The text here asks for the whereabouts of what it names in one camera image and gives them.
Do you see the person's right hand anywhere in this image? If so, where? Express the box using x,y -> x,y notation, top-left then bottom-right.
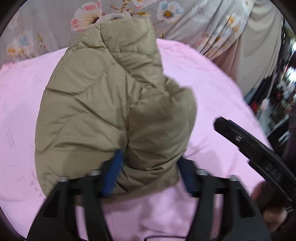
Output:
251,181 -> 295,240

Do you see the grey floral curtain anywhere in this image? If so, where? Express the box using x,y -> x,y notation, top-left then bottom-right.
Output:
1,1 -> 283,94

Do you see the khaki puffer jacket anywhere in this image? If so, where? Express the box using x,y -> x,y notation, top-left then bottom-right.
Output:
35,17 -> 197,202

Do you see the pink bed sheet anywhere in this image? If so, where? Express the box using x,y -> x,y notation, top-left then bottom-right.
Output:
1,40 -> 267,240

